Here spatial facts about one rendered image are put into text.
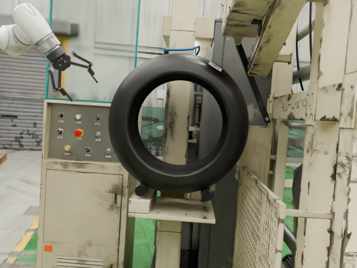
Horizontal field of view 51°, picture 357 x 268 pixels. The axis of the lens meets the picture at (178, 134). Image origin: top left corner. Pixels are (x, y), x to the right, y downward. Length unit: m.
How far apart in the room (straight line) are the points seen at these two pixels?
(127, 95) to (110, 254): 1.21
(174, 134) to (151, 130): 8.73
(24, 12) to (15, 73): 9.37
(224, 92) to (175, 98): 0.45
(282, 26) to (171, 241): 1.19
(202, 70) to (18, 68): 9.65
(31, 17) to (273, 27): 0.95
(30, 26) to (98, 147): 0.99
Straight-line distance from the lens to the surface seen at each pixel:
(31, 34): 1.67
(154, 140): 10.68
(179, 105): 1.93
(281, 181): 1.95
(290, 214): 1.15
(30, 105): 10.90
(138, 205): 1.62
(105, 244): 2.45
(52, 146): 2.48
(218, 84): 1.54
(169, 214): 1.64
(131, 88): 1.56
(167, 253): 2.06
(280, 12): 1.41
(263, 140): 1.89
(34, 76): 10.90
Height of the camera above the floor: 1.23
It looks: 3 degrees down
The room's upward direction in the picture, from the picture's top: 4 degrees clockwise
